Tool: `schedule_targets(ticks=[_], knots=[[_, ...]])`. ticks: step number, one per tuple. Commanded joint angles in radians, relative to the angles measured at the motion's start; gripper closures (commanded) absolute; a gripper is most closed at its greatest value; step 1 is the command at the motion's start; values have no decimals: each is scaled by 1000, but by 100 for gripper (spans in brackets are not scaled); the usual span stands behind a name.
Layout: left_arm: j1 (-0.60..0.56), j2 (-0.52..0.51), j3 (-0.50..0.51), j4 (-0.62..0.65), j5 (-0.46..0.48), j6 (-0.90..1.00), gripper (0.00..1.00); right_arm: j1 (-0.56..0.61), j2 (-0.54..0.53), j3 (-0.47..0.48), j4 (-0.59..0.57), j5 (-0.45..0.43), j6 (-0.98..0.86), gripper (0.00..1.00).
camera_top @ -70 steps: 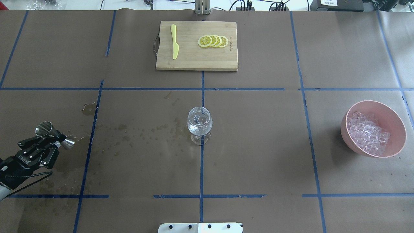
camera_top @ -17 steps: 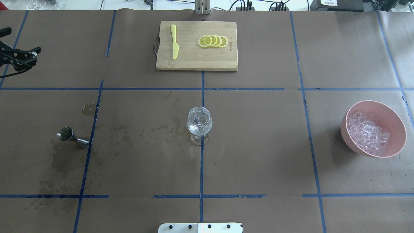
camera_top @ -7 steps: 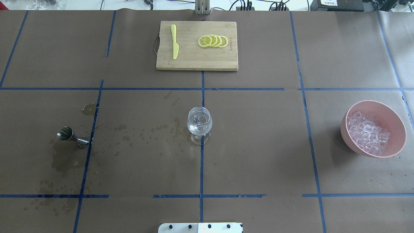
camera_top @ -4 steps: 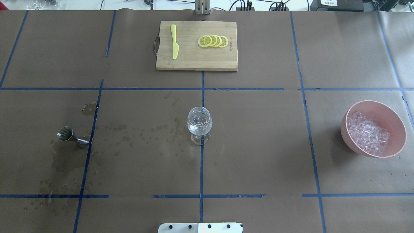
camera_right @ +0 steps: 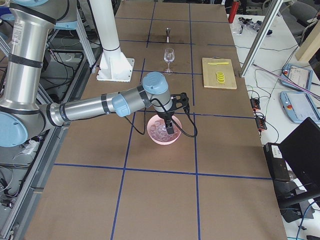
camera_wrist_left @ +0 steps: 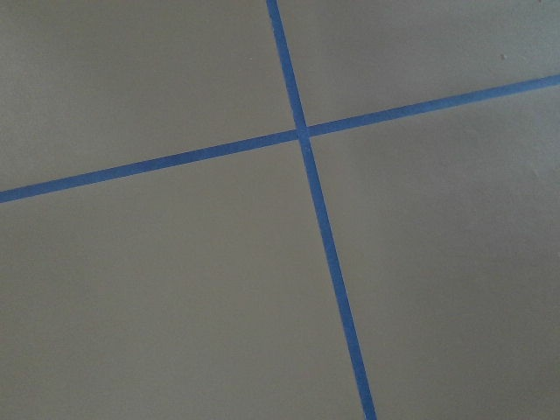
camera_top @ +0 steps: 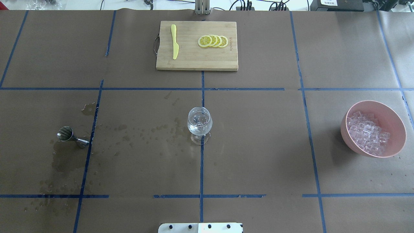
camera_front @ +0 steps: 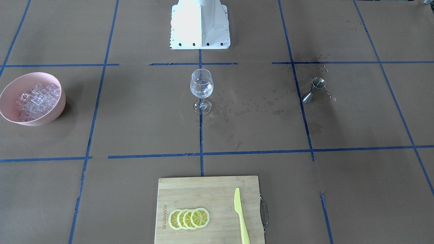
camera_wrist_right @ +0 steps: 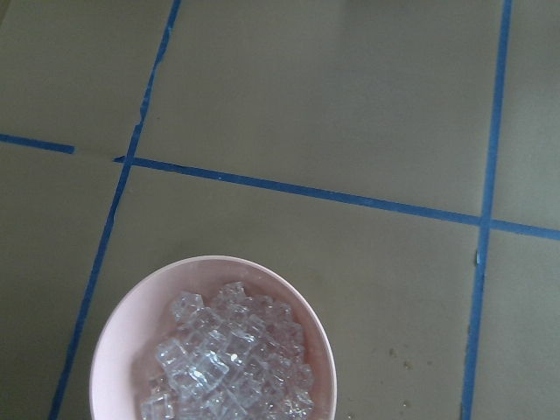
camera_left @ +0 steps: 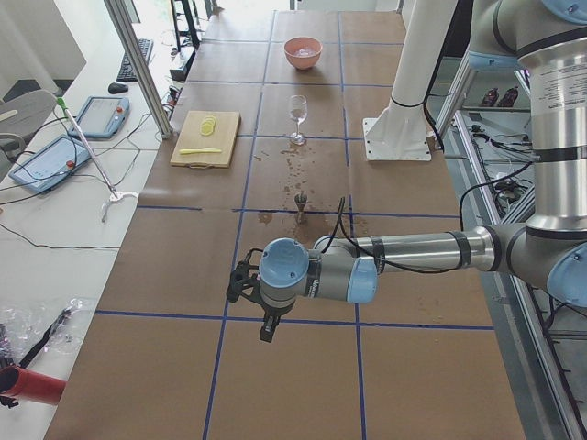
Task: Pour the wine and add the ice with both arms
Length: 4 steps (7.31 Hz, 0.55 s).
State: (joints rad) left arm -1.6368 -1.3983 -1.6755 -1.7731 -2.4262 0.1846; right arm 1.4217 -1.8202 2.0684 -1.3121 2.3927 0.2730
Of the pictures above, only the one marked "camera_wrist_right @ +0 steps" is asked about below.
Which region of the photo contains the pink bowl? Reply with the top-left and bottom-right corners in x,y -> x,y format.
89,255 -> 337,419

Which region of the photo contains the clear ice cubes pile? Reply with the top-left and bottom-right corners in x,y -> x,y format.
139,282 -> 315,419

